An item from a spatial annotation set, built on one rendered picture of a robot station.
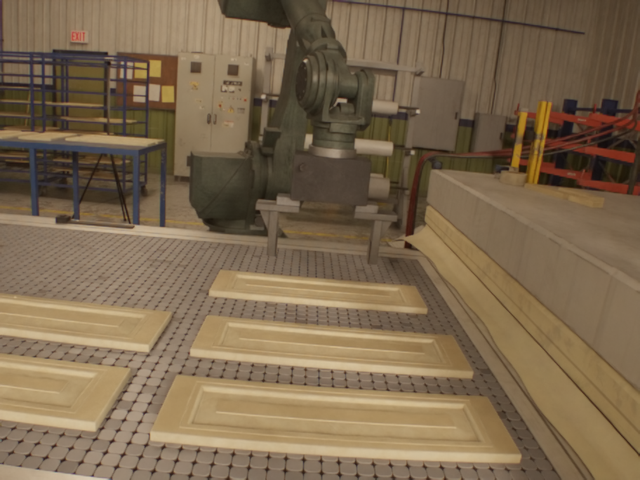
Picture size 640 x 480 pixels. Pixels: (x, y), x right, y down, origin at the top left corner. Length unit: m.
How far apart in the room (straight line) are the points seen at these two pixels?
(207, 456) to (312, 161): 0.84
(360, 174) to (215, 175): 1.20
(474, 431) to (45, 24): 9.72
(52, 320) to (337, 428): 0.76
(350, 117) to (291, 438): 0.87
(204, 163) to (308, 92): 1.18
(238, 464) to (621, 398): 0.71
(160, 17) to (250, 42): 1.61
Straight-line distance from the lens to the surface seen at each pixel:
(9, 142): 4.08
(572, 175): 8.06
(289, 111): 2.43
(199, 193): 2.51
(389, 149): 6.16
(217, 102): 8.28
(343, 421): 0.96
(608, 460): 1.09
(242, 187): 2.47
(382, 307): 1.49
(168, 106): 9.15
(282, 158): 2.46
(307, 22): 1.66
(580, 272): 1.20
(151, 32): 9.31
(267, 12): 2.28
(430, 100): 8.78
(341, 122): 1.38
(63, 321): 1.33
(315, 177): 1.40
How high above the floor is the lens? 1.45
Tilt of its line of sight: 15 degrees down
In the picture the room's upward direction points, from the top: 5 degrees clockwise
